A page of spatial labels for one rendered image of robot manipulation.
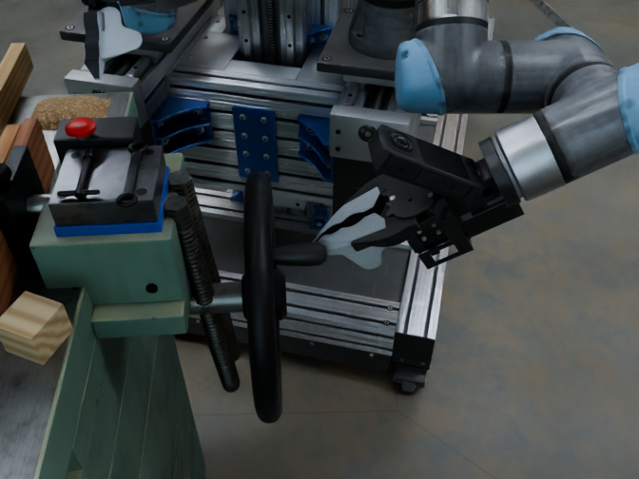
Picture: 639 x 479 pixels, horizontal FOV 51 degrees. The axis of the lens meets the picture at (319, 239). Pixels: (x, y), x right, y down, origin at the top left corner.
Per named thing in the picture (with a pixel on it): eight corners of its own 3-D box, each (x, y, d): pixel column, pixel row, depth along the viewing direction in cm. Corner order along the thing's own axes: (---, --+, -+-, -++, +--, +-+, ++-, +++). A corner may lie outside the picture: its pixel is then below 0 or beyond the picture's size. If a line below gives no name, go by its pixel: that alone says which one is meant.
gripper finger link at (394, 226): (358, 262, 66) (439, 226, 64) (351, 254, 65) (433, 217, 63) (354, 230, 70) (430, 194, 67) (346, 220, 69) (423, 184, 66)
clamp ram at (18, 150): (92, 265, 68) (69, 199, 62) (18, 269, 68) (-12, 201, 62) (106, 207, 75) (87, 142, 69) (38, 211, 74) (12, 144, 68)
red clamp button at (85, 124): (94, 140, 65) (91, 130, 65) (63, 141, 65) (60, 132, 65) (99, 122, 68) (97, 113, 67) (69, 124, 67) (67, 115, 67)
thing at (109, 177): (162, 232, 64) (152, 187, 60) (45, 238, 63) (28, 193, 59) (174, 151, 73) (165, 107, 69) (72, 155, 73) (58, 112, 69)
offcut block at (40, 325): (5, 352, 61) (-10, 325, 58) (37, 316, 64) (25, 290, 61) (44, 366, 60) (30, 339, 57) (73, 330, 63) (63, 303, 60)
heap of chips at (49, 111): (103, 127, 87) (100, 115, 86) (25, 130, 86) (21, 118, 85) (111, 98, 92) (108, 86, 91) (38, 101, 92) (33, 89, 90)
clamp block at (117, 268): (184, 304, 69) (171, 241, 63) (52, 311, 68) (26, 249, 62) (194, 210, 80) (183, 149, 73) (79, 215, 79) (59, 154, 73)
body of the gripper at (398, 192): (422, 274, 69) (532, 226, 66) (385, 224, 64) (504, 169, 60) (410, 223, 75) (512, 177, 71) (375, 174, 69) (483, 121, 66)
